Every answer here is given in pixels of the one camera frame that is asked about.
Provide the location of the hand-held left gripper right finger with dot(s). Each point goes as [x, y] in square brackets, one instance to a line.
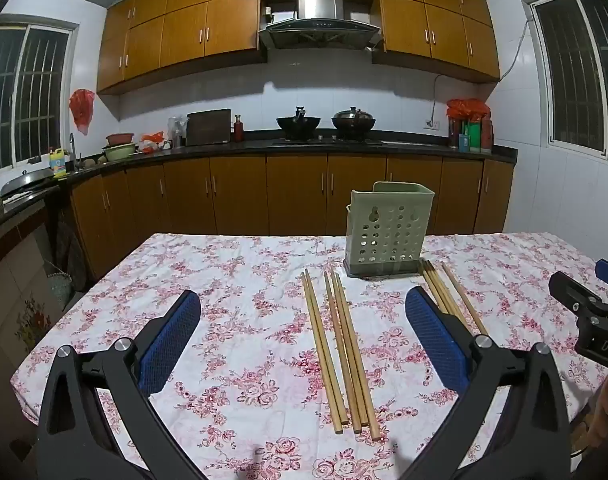
[434, 340]

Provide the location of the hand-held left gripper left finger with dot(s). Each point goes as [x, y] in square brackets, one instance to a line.
[169, 345]

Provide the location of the green perforated utensil holder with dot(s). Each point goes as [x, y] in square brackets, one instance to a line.
[389, 230]

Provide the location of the floral tablecloth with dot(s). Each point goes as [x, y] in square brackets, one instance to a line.
[224, 310]

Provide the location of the grey basket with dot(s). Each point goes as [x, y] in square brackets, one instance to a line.
[60, 290]

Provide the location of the tall red bottle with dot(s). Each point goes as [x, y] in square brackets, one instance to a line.
[486, 137]

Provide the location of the green bottle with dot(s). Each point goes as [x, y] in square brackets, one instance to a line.
[474, 137]

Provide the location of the blue bottle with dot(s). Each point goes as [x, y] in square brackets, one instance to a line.
[464, 142]

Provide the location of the black kitchen countertop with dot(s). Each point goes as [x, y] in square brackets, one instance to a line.
[409, 146]

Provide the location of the wooden lower cabinets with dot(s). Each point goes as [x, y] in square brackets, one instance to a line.
[294, 195]

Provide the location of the wooden cabinets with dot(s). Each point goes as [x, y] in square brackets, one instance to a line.
[184, 35]
[294, 195]

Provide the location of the dark sauce bottle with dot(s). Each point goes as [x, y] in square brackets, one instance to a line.
[455, 132]

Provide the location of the orange plastic bag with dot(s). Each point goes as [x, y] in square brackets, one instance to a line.
[151, 141]

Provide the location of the barred window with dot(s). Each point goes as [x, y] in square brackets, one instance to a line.
[574, 70]
[14, 95]

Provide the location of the red basin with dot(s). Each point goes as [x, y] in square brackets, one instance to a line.
[120, 138]

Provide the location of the crumpled red bag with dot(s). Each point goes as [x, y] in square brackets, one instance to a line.
[466, 108]

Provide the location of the yellow detergent bottle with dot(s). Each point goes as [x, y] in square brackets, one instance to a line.
[58, 162]

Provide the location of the clear plastic bag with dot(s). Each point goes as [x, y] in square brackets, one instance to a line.
[176, 130]

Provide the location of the metal faucet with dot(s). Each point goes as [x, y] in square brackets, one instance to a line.
[73, 150]

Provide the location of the steel pan lid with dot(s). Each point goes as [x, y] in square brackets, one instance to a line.
[26, 180]

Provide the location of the dark cutting board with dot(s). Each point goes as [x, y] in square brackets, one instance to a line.
[209, 127]

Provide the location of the small red bottle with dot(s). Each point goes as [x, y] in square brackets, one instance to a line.
[239, 132]

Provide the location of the gas stove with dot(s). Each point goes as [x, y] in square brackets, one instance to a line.
[329, 141]

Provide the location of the black pot with lid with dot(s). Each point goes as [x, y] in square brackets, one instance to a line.
[353, 122]

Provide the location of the black wok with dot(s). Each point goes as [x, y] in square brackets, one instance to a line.
[299, 127]

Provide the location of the red plastic bag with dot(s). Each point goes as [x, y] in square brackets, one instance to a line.
[82, 105]

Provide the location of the wooden upper cabinets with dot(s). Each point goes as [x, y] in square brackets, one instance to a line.
[184, 35]

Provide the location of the steel range hood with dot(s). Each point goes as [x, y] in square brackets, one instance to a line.
[319, 2]

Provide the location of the wall socket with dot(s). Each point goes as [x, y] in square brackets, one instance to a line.
[431, 124]

